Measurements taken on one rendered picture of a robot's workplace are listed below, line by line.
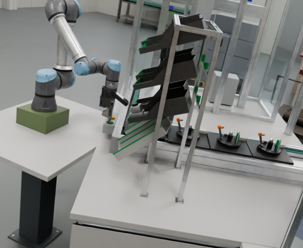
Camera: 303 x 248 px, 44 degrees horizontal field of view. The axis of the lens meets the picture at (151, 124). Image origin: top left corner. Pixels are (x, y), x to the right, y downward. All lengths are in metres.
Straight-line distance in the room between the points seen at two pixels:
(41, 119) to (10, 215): 1.02
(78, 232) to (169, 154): 0.71
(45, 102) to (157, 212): 0.97
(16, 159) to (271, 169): 1.37
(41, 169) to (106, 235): 0.48
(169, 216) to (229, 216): 0.29
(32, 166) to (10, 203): 1.23
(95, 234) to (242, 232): 0.64
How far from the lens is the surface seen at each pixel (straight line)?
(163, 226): 1.64
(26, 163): 1.96
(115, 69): 2.09
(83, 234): 1.70
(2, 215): 3.03
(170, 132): 2.23
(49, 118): 2.23
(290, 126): 3.00
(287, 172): 2.26
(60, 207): 3.10
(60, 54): 2.32
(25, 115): 2.30
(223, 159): 2.14
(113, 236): 1.68
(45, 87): 2.25
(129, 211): 1.68
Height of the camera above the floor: 1.85
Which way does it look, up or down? 23 degrees down
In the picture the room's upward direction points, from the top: 11 degrees clockwise
